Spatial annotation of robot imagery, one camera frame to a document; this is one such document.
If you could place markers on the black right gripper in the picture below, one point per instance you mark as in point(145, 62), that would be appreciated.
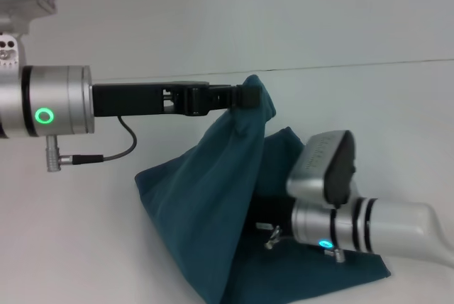
point(273, 215)

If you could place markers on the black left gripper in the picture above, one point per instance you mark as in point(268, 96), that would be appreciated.
point(134, 100)

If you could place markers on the teal t-shirt with FREE print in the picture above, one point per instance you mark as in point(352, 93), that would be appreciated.
point(213, 194)

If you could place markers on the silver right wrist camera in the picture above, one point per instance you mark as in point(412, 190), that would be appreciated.
point(319, 169)

